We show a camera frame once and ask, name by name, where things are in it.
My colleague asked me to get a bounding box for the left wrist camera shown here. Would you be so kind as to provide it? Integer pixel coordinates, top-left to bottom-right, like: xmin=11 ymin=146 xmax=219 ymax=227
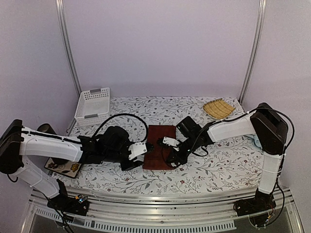
xmin=128 ymin=142 xmax=154 ymax=160

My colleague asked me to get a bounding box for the light blue towel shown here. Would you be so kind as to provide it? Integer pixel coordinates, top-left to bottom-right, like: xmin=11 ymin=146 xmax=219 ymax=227
xmin=249 ymin=134 xmax=262 ymax=148

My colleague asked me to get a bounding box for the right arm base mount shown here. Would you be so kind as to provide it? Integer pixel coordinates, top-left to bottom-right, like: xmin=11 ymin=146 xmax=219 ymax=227
xmin=233 ymin=192 xmax=276 ymax=216

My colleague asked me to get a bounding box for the floral patterned table mat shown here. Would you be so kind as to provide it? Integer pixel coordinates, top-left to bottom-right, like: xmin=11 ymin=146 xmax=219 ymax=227
xmin=52 ymin=97 xmax=264 ymax=195

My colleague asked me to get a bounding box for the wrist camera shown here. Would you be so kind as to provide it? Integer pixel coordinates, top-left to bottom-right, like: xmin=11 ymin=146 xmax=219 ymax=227
xmin=157 ymin=136 xmax=181 ymax=148
xmin=128 ymin=142 xmax=154 ymax=160

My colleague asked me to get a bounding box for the aluminium frame post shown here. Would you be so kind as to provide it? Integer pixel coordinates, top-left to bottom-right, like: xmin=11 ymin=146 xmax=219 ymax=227
xmin=238 ymin=0 xmax=267 ymax=102
xmin=55 ymin=0 xmax=82 ymax=96

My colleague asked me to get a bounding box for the floral square ceramic plate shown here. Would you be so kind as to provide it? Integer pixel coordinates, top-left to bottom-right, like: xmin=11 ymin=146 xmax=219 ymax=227
xmin=44 ymin=158 xmax=82 ymax=179

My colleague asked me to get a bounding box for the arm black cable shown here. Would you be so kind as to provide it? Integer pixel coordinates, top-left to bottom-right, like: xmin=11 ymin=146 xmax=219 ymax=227
xmin=252 ymin=107 xmax=295 ymax=156
xmin=92 ymin=113 xmax=149 ymax=144

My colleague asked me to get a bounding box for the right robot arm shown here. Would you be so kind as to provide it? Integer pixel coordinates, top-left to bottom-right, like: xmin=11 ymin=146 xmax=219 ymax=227
xmin=158 ymin=102 xmax=294 ymax=212

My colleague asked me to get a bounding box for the left aluminium frame post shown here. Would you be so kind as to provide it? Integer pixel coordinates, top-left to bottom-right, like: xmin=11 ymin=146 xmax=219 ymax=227
xmin=55 ymin=0 xmax=82 ymax=96

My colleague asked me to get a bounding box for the white perforated plastic basket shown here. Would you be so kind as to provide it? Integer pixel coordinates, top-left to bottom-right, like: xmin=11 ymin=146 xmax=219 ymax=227
xmin=74 ymin=87 xmax=110 ymax=127

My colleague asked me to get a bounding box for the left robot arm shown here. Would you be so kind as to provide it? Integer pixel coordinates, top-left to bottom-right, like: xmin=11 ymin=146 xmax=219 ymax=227
xmin=0 ymin=119 xmax=148 ymax=211

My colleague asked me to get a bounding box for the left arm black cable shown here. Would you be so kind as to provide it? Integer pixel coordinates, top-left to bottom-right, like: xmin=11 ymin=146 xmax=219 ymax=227
xmin=92 ymin=113 xmax=149 ymax=144

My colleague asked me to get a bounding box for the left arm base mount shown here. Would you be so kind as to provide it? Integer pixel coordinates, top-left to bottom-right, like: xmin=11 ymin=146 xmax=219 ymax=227
xmin=47 ymin=194 xmax=90 ymax=216

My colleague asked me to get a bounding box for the woven bamboo tray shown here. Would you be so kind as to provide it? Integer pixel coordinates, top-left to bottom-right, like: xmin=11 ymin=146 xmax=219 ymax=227
xmin=203 ymin=98 xmax=236 ymax=120

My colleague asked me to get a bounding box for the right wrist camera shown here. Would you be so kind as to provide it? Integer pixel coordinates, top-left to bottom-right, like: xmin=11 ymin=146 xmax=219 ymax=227
xmin=157 ymin=136 xmax=181 ymax=148

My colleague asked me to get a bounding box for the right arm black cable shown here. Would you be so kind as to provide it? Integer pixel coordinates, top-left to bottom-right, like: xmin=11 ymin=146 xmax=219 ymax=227
xmin=252 ymin=107 xmax=295 ymax=156

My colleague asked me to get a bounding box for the black cylindrical cup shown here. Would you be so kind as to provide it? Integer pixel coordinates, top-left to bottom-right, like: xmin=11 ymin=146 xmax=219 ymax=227
xmin=37 ymin=123 xmax=56 ymax=134

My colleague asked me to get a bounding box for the dark red towel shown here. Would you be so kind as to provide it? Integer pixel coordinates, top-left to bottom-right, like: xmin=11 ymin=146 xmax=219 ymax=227
xmin=142 ymin=125 xmax=176 ymax=170

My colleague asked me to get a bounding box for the right aluminium frame post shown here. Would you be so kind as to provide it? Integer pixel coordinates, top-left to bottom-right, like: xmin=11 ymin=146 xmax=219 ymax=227
xmin=238 ymin=0 xmax=267 ymax=102

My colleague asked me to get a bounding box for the front aluminium rail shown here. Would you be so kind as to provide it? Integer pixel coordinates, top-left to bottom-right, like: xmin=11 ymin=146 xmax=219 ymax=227
xmin=21 ymin=186 xmax=302 ymax=233

